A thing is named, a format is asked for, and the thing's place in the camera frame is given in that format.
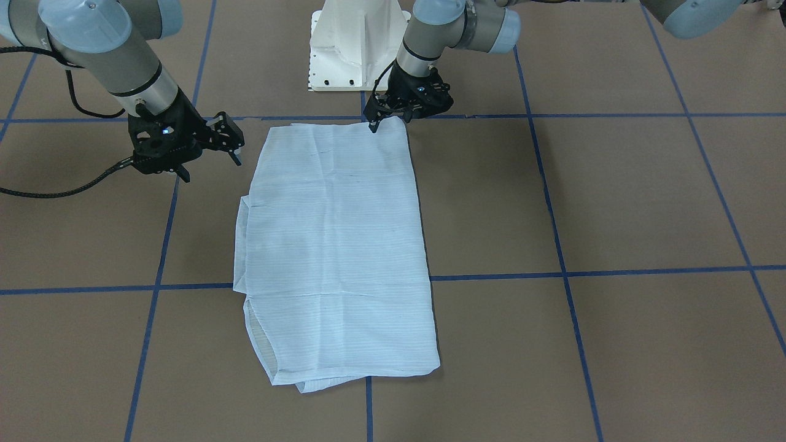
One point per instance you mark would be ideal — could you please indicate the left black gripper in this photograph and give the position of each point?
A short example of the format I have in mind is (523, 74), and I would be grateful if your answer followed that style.
(402, 83)

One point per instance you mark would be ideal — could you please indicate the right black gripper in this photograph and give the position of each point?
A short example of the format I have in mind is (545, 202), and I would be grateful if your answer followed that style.
(188, 118)

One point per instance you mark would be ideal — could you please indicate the light blue button-up shirt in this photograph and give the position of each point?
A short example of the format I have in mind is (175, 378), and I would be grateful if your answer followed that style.
(330, 256)

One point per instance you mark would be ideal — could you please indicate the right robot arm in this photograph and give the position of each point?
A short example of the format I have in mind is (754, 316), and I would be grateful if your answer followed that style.
(110, 39)

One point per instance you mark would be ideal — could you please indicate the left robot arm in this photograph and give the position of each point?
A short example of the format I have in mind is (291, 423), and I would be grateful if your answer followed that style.
(711, 41)

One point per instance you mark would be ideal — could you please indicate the white central pedestal column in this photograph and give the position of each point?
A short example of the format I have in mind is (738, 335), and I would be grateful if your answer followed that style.
(352, 42)

